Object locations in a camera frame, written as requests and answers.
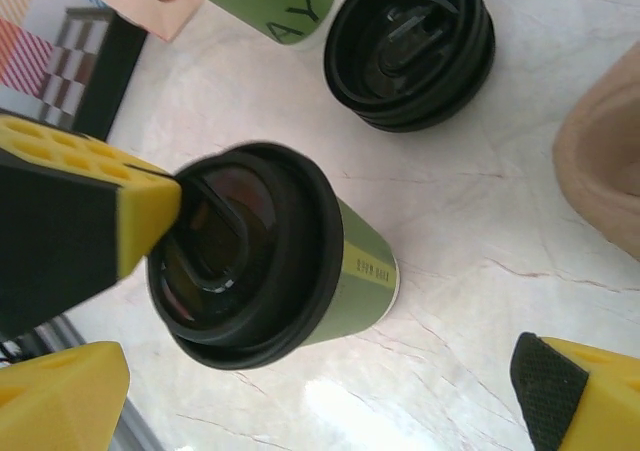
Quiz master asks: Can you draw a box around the black plastic cup lid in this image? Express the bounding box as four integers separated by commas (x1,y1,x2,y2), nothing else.
145,140,346,372
322,0,489,107
349,0,497,135
332,0,495,122

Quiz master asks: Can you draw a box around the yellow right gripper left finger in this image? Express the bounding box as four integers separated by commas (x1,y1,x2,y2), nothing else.
0,340,132,451

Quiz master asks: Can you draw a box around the black and white chessboard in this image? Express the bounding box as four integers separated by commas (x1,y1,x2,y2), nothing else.
37,5,149,142

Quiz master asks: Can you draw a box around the green paper coffee cup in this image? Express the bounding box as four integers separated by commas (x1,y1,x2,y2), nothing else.
167,0,341,52
299,195,401,352

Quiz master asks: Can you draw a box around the brown pulp cup carrier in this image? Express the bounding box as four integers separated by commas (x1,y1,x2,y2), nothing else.
552,40,640,265

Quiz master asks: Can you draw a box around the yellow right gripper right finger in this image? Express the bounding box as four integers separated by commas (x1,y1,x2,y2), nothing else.
509,331,640,451

